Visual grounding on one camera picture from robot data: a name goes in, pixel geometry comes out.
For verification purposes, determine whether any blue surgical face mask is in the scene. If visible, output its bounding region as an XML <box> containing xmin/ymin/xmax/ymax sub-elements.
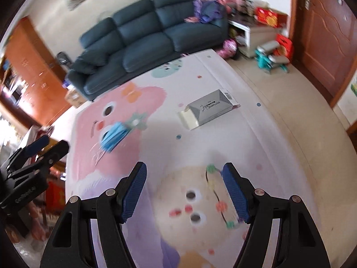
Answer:
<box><xmin>95</xmin><ymin>122</ymin><xmax>131</xmax><ymax>165</ymax></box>

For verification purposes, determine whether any red gift box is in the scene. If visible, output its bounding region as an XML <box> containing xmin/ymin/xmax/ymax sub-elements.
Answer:
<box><xmin>45</xmin><ymin>182</ymin><xmax>66</xmax><ymax>215</ymax></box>

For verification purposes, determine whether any brown cardboard box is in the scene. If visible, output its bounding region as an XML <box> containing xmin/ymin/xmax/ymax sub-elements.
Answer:
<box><xmin>65</xmin><ymin>88</ymin><xmax>87</xmax><ymax>108</ymax></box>

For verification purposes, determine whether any orange wooden cabinet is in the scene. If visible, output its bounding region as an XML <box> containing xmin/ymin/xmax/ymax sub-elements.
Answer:
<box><xmin>5</xmin><ymin>16</ymin><xmax>70</xmax><ymax>128</ymax></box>

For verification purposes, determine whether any pink cartoon play mat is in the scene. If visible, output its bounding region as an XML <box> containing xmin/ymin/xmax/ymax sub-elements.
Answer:
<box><xmin>64</xmin><ymin>48</ymin><xmax>321</xmax><ymax>268</ymax></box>

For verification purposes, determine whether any grey flat cardboard box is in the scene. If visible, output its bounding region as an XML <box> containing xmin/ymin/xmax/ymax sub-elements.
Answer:
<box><xmin>177</xmin><ymin>89</ymin><xmax>240</xmax><ymax>130</ymax></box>

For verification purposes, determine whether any teal toy ride-on car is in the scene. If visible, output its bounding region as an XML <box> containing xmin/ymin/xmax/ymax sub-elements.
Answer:
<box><xmin>255</xmin><ymin>41</ymin><xmax>290</xmax><ymax>74</ymax></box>

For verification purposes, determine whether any pink patterned ball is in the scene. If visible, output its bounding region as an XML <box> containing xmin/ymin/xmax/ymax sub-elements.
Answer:
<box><xmin>216</xmin><ymin>39</ymin><xmax>237</xmax><ymax>59</ymax></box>

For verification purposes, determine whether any dark teal sofa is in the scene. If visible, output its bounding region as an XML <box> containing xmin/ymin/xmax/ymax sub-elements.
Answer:
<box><xmin>65</xmin><ymin>0</ymin><xmax>228</xmax><ymax>101</ymax></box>

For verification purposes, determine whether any white side table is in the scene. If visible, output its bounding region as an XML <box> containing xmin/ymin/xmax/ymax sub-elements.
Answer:
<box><xmin>228</xmin><ymin>15</ymin><xmax>282</xmax><ymax>58</ymax></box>

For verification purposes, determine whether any red patterned snack box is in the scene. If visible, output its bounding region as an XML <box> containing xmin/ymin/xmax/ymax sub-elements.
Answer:
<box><xmin>255</xmin><ymin>7</ymin><xmax>288</xmax><ymax>28</ymax></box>

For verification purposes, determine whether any purple clothes pile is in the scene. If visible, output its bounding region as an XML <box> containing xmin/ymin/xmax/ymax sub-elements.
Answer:
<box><xmin>184</xmin><ymin>0</ymin><xmax>232</xmax><ymax>24</ymax></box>

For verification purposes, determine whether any wooden door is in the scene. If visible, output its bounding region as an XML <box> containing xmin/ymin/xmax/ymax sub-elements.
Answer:
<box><xmin>290</xmin><ymin>0</ymin><xmax>356</xmax><ymax>107</ymax></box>

